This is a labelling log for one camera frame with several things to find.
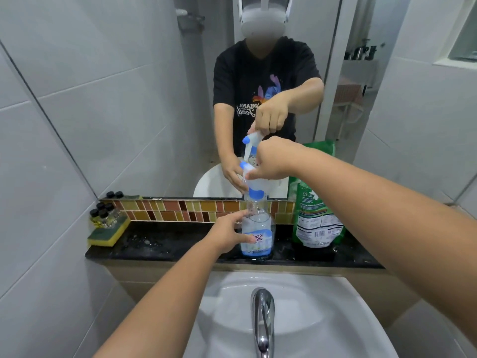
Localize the clear spray bottle blue trigger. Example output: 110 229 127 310
239 161 277 258

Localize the person's left forearm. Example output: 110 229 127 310
93 240 224 358

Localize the chrome faucet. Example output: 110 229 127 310
250 287 276 358

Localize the wall mirror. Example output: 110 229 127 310
0 0 477 205

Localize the yellow green sponge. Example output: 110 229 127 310
87 215 131 247

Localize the white ceramic sink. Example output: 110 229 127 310
183 271 399 358

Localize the black stone counter ledge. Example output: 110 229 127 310
85 220 385 269

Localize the green refill pouch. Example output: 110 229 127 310
288 139 347 249

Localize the person's left hand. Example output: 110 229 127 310
203 210 258 255

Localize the person's right forearm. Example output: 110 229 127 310
294 147 477 349

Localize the person's right hand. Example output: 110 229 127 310
246 136 312 181

